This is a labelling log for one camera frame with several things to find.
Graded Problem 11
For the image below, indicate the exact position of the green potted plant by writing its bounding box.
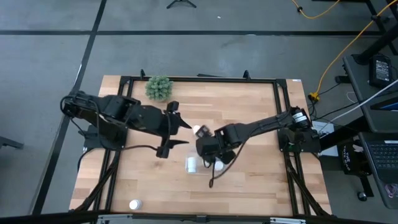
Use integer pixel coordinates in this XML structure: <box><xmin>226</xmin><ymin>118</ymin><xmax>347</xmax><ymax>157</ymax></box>
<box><xmin>144</xmin><ymin>75</ymin><xmax>174</xmax><ymax>102</ymax></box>

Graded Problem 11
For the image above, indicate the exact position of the black power adapter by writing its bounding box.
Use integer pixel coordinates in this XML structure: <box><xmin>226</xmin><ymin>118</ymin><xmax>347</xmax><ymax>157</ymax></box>
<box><xmin>368</xmin><ymin>54</ymin><xmax>393</xmax><ymax>88</ymax></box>

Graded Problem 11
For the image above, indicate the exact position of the long yellow extension cable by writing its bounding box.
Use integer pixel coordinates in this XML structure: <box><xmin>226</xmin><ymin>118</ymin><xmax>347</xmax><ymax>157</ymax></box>
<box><xmin>308</xmin><ymin>0</ymin><xmax>398</xmax><ymax>103</ymax></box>

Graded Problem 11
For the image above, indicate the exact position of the black desk leg beam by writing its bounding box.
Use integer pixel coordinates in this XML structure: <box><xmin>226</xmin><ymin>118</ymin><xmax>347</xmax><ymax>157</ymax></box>
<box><xmin>354</xmin><ymin>0</ymin><xmax>398</xmax><ymax>65</ymax></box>

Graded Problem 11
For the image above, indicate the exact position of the black metal table frame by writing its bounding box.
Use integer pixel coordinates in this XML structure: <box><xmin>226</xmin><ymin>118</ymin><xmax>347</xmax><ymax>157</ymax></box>
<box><xmin>73</xmin><ymin>68</ymin><xmax>332</xmax><ymax>218</ymax></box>

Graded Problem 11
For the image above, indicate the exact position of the short yellow floor cable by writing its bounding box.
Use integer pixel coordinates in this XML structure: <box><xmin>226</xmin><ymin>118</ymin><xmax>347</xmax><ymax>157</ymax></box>
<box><xmin>290</xmin><ymin>0</ymin><xmax>341</xmax><ymax>20</ymax></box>

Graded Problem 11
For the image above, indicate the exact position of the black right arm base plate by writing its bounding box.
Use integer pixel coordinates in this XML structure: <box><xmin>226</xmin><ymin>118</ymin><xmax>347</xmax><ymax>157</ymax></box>
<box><xmin>277</xmin><ymin>127</ymin><xmax>322</xmax><ymax>154</ymax></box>

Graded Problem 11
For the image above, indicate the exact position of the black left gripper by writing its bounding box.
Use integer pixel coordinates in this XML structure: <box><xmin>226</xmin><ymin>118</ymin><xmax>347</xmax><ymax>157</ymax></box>
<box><xmin>155</xmin><ymin>101</ymin><xmax>193</xmax><ymax>158</ymax></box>

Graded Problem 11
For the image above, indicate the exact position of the clear plastic basket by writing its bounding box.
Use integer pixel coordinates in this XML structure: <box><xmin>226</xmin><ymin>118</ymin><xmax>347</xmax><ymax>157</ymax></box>
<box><xmin>184</xmin><ymin>151</ymin><xmax>225</xmax><ymax>175</ymax></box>

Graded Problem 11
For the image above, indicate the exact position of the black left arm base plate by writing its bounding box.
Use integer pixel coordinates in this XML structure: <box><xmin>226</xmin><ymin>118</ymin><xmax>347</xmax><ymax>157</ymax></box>
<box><xmin>78</xmin><ymin>124</ymin><xmax>129</xmax><ymax>151</ymax></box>

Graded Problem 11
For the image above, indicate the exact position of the dark laptop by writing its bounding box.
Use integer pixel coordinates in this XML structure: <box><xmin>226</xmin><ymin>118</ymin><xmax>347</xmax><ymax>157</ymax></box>
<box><xmin>357</xmin><ymin>130</ymin><xmax>398</xmax><ymax>210</ymax></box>

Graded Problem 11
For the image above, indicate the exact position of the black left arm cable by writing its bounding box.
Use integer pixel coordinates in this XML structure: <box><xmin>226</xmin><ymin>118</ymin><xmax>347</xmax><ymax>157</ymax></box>
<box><xmin>119</xmin><ymin>143</ymin><xmax>160</xmax><ymax>153</ymax></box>

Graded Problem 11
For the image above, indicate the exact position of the black bag white lettering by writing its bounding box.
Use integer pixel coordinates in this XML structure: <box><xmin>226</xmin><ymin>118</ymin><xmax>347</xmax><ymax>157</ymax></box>
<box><xmin>337</xmin><ymin>141</ymin><xmax>374</xmax><ymax>177</ymax></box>

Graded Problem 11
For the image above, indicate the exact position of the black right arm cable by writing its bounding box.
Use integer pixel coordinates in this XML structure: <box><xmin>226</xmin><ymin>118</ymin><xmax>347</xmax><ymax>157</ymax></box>
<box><xmin>208</xmin><ymin>136</ymin><xmax>249</xmax><ymax>189</ymax></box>

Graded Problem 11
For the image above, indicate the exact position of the white paper sheet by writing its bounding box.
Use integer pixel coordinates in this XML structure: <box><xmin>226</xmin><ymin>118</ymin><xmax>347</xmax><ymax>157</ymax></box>
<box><xmin>312</xmin><ymin>120</ymin><xmax>340</xmax><ymax>157</ymax></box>

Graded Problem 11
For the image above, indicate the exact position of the black tripod stand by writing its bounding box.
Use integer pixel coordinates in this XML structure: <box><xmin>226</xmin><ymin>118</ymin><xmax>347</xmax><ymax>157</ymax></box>
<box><xmin>166</xmin><ymin>0</ymin><xmax>197</xmax><ymax>9</ymax></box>

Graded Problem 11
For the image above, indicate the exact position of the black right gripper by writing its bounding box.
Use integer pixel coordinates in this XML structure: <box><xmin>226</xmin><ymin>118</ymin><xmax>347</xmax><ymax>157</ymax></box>
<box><xmin>195</xmin><ymin>136</ymin><xmax>237</xmax><ymax>165</ymax></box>

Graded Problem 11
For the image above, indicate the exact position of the black side desk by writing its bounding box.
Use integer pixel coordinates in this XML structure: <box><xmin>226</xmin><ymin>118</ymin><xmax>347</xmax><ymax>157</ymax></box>
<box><xmin>343</xmin><ymin>53</ymin><xmax>398</xmax><ymax>133</ymax></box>

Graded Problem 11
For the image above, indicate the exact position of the black furniture foot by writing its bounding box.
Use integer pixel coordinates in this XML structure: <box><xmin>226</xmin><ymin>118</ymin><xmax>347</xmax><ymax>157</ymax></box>
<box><xmin>0</xmin><ymin>136</ymin><xmax>25</xmax><ymax>150</ymax></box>

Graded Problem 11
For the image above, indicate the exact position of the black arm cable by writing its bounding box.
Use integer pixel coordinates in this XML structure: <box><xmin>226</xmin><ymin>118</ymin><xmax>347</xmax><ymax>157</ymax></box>
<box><xmin>208</xmin><ymin>136</ymin><xmax>249</xmax><ymax>189</ymax></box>
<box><xmin>119</xmin><ymin>143</ymin><xmax>160</xmax><ymax>153</ymax></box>

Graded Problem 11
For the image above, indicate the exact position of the white cable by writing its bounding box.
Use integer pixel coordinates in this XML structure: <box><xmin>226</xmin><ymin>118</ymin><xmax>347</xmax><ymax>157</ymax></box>
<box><xmin>317</xmin><ymin>79</ymin><xmax>398</xmax><ymax>131</ymax></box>

